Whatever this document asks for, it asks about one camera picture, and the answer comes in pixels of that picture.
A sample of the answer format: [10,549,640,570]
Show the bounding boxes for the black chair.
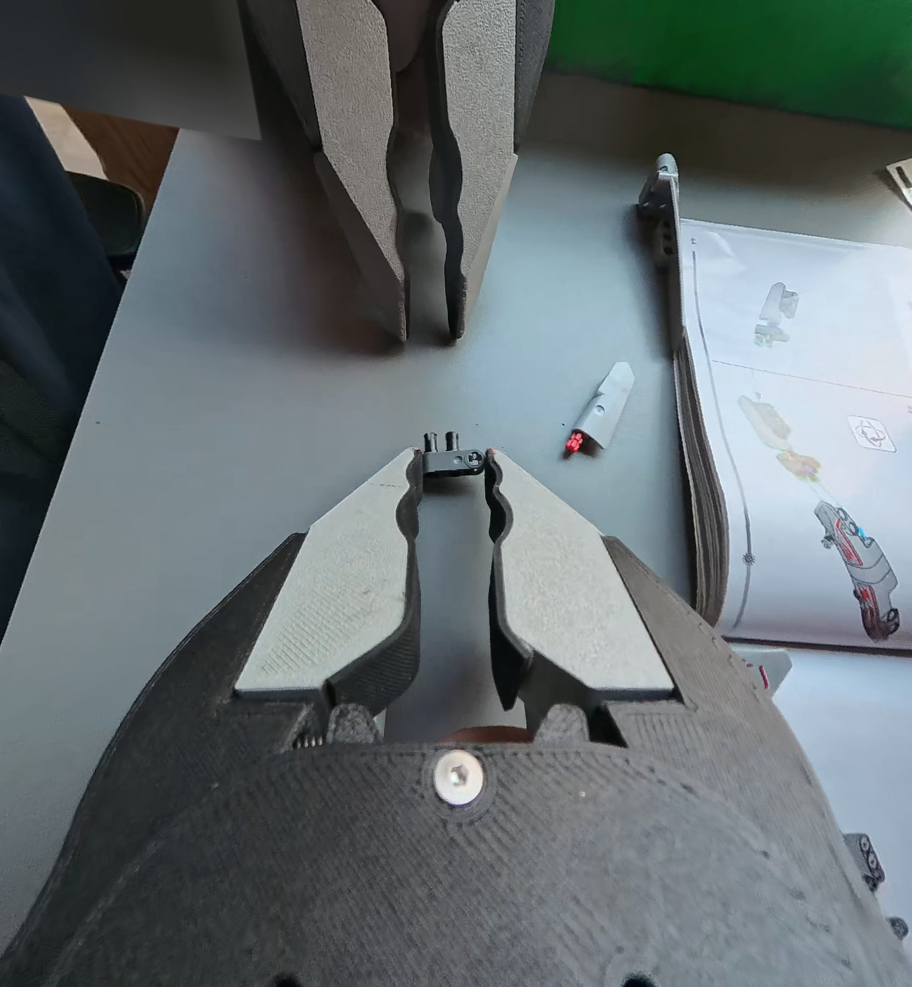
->
[66,171,147,272]

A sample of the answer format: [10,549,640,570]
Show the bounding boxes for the grey lego beam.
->
[637,153,684,271]

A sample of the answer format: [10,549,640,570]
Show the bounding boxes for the person's dark clothing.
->
[0,85,125,749]

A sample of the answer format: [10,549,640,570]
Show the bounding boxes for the lego instruction booklet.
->
[672,218,912,656]

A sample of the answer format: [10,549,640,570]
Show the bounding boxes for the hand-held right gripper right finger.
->
[485,447,678,710]

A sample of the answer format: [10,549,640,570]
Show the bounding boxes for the black lego connector piece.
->
[423,432,488,478]

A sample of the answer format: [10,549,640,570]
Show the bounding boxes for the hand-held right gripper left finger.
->
[234,447,428,716]

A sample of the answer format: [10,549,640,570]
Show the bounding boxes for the black lego beam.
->
[845,833,886,895]

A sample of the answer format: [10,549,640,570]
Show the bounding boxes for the grey lego panel red pin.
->
[562,361,636,458]

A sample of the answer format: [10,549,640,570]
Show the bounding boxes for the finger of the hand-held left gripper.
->
[427,0,520,342]
[296,0,411,344]

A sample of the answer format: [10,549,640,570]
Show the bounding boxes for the green sheet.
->
[549,0,912,155]

